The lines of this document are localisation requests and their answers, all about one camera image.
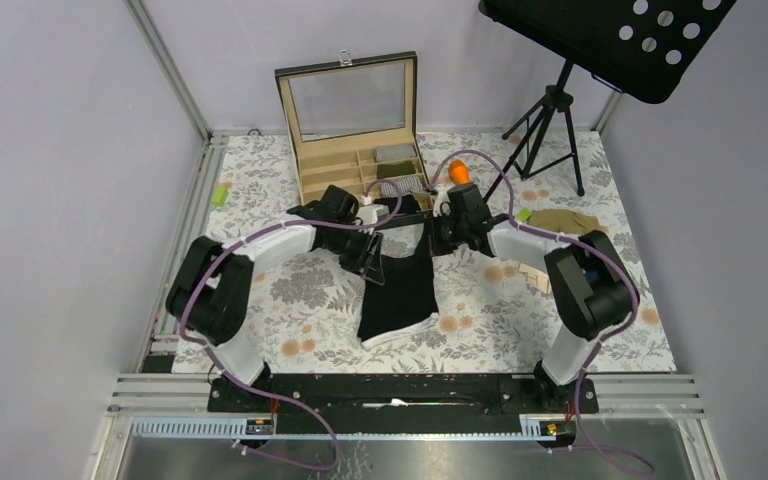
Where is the olive rolled underwear in box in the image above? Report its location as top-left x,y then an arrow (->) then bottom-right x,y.
376,160 -> 421,179

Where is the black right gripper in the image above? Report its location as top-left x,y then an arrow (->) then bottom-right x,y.
415,210 -> 469,257

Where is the black underwear white trim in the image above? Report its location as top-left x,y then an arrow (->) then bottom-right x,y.
357,225 -> 439,350

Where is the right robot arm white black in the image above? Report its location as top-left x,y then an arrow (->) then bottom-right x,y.
427,183 -> 639,412

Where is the green block near underwear pile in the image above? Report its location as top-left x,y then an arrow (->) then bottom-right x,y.
515,208 -> 534,225

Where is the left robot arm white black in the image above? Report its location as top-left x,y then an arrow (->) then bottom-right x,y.
165,186 -> 398,411

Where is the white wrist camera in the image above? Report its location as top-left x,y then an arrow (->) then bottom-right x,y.
355,203 -> 390,228
432,189 -> 451,217

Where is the green block at left edge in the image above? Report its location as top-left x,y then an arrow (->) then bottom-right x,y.
211,184 -> 229,208

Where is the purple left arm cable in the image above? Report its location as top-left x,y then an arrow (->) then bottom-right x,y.
177,178 -> 404,473

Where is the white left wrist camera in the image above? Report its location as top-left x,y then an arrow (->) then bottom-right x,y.
355,203 -> 390,228

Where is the olive khaki underwear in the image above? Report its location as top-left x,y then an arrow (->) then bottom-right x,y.
527,209 -> 609,235

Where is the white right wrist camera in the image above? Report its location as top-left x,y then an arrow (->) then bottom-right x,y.
432,189 -> 451,217

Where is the striped rolled underwear in box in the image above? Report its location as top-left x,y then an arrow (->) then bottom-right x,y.
380,176 -> 425,198

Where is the floral table cloth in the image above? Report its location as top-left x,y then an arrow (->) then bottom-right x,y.
206,131 -> 675,373

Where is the black music stand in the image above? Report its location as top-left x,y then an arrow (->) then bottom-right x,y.
478,1 -> 734,179

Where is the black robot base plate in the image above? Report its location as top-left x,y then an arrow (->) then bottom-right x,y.
207,373 -> 599,435

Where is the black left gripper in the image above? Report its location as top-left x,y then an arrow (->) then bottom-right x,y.
323,224 -> 384,284

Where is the grey rolled underwear in box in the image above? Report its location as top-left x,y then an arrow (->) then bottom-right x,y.
374,144 -> 417,163

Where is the wooden organizer box glass lid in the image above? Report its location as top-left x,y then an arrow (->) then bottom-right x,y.
274,51 -> 432,228

